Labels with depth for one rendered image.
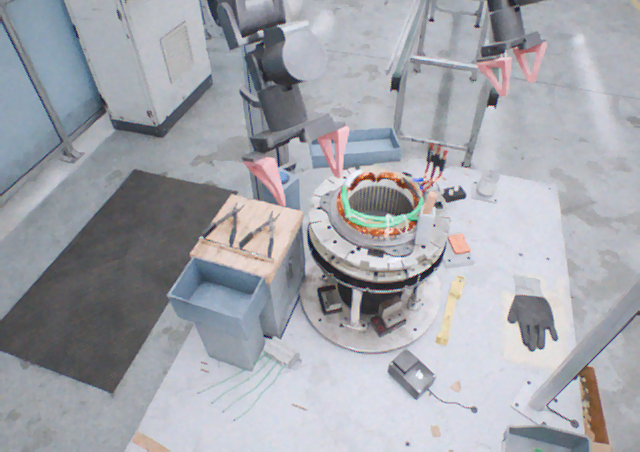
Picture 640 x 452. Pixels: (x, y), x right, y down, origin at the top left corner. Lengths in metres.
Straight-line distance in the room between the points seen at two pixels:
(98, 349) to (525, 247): 1.81
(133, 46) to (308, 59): 2.50
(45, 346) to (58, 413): 0.34
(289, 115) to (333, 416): 0.72
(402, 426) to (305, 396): 0.23
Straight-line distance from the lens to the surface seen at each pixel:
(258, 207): 1.04
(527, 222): 1.53
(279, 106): 0.57
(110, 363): 2.17
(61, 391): 2.23
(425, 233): 0.91
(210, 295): 1.00
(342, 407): 1.08
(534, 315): 1.28
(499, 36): 0.91
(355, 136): 1.29
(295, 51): 0.51
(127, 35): 2.94
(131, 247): 2.54
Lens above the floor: 1.80
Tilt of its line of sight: 45 degrees down
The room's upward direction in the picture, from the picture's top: straight up
